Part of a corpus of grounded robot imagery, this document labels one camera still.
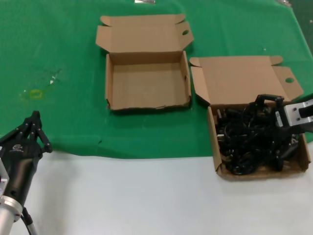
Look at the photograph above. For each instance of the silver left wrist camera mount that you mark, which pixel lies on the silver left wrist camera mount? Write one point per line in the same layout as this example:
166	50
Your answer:
3	178

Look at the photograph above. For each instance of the torn-rim open cardboard box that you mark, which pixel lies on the torn-rim open cardboard box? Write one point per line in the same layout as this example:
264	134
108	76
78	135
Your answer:
146	83

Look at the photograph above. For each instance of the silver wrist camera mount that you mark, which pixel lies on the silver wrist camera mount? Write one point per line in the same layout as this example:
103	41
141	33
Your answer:
298	112
3	178

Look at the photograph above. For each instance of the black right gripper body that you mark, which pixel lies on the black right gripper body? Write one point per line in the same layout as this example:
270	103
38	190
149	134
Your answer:
265	120

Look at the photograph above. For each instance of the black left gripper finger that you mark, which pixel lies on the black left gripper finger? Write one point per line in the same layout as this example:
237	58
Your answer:
27	129
42	139

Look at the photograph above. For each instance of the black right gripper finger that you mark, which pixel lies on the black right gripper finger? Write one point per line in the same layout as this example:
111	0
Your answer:
269	97
283	156

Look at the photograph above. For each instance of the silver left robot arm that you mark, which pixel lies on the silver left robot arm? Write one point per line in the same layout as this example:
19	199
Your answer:
7	215

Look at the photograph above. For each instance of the metal table clamp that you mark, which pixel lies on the metal table clamp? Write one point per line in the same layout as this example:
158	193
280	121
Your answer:
144	1
283	2

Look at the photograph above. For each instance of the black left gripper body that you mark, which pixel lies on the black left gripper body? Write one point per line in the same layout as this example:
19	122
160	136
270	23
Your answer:
22	159

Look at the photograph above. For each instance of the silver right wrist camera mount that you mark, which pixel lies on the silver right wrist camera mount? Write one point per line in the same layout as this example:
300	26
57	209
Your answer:
298	112

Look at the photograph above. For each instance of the green tablecloth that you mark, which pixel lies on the green tablecloth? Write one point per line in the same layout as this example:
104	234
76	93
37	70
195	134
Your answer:
61	49

